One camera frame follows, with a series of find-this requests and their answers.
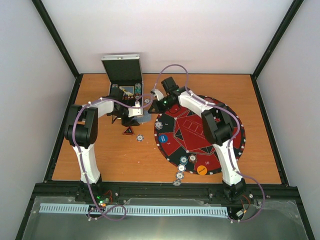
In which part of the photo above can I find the grey card deck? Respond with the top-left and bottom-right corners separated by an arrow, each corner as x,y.
137,112 -> 152,124

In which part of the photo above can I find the poker chip stack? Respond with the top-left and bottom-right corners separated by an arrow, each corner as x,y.
154,121 -> 163,130

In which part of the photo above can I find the blue small blind button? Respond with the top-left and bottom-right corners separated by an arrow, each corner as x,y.
158,134 -> 169,144

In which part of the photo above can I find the blue green fifty chip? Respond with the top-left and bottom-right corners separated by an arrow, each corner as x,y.
179,156 -> 189,165

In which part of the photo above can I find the blue orange ten chip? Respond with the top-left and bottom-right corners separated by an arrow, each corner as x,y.
177,164 -> 186,172
175,171 -> 184,180

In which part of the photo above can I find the orange big blind button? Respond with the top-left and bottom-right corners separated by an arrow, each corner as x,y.
196,165 -> 208,176

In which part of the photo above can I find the clear dealer button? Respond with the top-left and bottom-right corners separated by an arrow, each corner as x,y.
204,97 -> 216,104

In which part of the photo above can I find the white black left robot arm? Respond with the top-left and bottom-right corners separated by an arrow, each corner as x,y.
64,90 -> 143,202

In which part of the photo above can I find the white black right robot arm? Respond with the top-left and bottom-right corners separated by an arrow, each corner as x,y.
148,77 -> 246,202

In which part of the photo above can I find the right poker chip row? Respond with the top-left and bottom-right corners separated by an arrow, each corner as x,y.
134,83 -> 142,100

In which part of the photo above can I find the boxed playing card deck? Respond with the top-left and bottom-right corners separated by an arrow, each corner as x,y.
119,86 -> 135,96

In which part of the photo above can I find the round red black poker mat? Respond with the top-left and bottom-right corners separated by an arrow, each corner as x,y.
153,94 -> 247,176

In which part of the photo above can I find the aluminium poker chip case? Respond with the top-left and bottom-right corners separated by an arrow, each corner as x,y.
98,53 -> 144,119

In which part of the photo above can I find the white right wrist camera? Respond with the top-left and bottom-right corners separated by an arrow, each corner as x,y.
150,89 -> 164,101

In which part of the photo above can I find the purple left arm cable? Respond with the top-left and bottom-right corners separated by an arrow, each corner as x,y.
71,93 -> 154,221

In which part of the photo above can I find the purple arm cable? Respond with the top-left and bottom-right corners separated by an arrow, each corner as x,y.
154,63 -> 266,224
71,93 -> 154,221

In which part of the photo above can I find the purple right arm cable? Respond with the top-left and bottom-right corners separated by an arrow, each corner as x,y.
154,63 -> 266,224

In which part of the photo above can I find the light blue slotted cable duct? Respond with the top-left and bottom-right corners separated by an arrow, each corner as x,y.
38,203 -> 228,218

